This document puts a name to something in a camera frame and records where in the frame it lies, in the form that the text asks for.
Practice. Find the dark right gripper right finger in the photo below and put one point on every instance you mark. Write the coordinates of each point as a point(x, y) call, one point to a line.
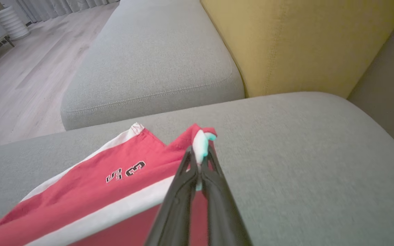
point(222, 212)

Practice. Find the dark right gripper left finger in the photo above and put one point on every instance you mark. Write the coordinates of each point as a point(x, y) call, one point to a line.
point(176, 208)

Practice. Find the red shorts with white stripe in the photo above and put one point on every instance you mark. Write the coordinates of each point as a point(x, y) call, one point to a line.
point(80, 198)

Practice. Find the large grey sofa seat cushion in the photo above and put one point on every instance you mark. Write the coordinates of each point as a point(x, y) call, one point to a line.
point(303, 171)

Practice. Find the small grey sofa seat cushion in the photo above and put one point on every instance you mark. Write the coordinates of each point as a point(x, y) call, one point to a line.
point(149, 68)

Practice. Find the yellow sofa back cushion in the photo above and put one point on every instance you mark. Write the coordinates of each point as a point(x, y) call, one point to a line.
point(303, 44)

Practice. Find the light grey curtain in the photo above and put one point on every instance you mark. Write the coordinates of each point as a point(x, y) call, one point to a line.
point(56, 7)

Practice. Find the white ribbed round planter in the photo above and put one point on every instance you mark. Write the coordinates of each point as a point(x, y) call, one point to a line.
point(10, 24)

